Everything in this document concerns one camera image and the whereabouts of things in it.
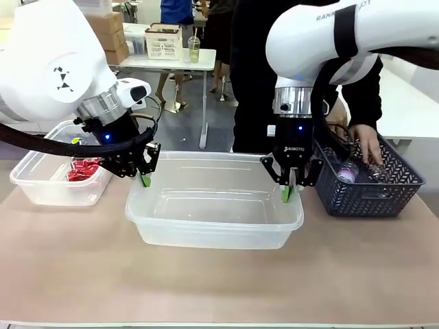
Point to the bystander in dark dress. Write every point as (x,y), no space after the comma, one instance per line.
(219,34)

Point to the white side table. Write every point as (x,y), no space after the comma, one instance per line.
(411,109)

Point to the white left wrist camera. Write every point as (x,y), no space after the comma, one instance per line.
(135,90)

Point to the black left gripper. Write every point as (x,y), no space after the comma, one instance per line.
(116,137)

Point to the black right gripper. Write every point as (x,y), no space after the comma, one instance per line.
(293,144)

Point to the white folding table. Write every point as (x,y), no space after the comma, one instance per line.
(171,62)

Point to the clear storage drawer box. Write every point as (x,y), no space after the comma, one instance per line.
(135,40)

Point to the white box with lid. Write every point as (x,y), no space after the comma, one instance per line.
(97,7)

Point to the person's right hand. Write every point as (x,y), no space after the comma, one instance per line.
(339,116)

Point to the white lattice shopping basket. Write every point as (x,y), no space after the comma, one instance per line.
(163,44)

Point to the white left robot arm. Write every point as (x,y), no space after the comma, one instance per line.
(51,68)

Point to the person's left hand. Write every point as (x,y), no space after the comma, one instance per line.
(368,140)

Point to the plastic bottle with purple label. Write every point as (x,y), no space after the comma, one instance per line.
(348,173)

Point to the brown cardboard box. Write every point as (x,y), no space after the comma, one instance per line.
(118,54)
(115,39)
(109,22)

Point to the red foil wrapper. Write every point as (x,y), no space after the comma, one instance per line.
(80,176)
(85,165)

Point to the bystander in blue shirt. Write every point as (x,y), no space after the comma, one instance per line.
(175,10)

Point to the clear plastic bottle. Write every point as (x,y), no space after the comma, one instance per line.
(375,176)

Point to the clear plastic bin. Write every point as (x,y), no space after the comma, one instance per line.
(51,195)
(212,219)

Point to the black perforated plastic basket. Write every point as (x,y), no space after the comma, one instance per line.
(363,202)

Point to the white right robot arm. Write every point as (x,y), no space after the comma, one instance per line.
(302,41)

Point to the plastic cup of green drink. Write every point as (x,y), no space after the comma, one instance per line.
(194,48)

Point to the person in black sweater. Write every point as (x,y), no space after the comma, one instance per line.
(250,103)

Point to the small green yellow wrapper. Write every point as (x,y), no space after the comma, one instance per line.
(75,140)

